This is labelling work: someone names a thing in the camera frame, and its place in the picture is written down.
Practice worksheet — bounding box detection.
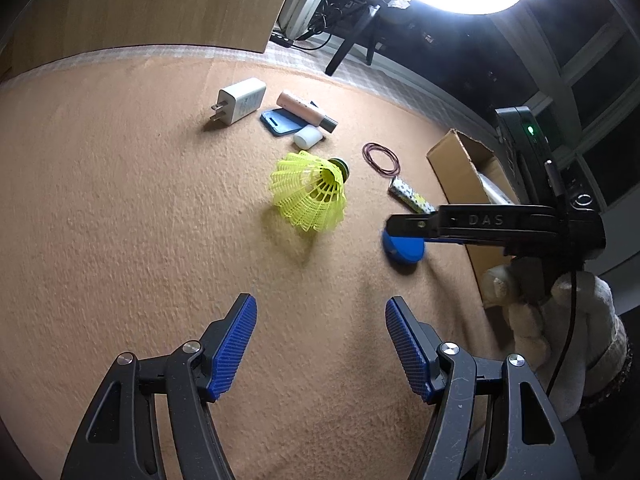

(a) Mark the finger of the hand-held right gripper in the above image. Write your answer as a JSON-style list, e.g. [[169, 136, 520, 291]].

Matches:
[[385, 204, 563, 253]]

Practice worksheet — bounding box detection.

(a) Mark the brown rubber band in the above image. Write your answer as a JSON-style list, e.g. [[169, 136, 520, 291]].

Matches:
[[362, 142, 402, 177]]

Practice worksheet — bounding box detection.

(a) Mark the cardboard box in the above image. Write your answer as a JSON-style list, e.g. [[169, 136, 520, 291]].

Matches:
[[426, 128, 526, 311]]

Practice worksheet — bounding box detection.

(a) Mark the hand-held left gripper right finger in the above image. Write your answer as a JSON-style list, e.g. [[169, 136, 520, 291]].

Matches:
[[385, 296, 581, 480]]

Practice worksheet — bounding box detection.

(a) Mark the small patterned tube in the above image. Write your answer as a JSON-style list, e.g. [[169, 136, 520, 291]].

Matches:
[[390, 176, 437, 214]]

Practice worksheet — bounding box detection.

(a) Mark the blue phone stand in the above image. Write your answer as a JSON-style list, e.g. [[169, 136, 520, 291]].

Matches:
[[260, 107, 308, 138]]

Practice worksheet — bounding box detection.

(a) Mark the blue round lid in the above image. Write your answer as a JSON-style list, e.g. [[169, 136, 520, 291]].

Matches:
[[382, 229, 427, 266]]

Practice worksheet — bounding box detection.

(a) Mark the pink bottle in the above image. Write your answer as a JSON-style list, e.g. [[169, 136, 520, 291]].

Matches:
[[276, 90, 339, 134]]

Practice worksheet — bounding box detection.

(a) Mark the large light wooden board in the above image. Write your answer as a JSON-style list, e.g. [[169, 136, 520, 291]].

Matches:
[[0, 0, 308, 83]]

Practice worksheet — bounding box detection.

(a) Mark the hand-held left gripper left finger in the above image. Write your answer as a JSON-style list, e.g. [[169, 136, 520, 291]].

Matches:
[[60, 292, 258, 480]]

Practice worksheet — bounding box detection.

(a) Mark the small white cap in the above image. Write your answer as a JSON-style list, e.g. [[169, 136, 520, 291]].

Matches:
[[293, 126, 323, 150]]

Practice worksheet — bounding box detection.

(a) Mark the yellow plastic shuttlecock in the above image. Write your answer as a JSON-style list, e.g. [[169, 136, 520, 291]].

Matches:
[[270, 152, 351, 234]]

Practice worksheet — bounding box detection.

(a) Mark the tangle of black cables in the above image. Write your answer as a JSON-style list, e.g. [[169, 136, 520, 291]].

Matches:
[[295, 2, 353, 52]]

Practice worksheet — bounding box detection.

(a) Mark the white wall charger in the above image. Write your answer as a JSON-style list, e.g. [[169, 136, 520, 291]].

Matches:
[[210, 77, 267, 127]]

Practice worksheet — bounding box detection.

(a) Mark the person's right hand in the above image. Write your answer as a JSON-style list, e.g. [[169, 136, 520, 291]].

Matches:
[[481, 260, 628, 423]]

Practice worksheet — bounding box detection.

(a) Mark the black tripod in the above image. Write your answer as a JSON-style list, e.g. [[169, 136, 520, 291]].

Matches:
[[325, 2, 386, 77]]

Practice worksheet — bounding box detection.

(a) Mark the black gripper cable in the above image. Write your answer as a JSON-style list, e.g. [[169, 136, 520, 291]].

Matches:
[[547, 260, 578, 396]]

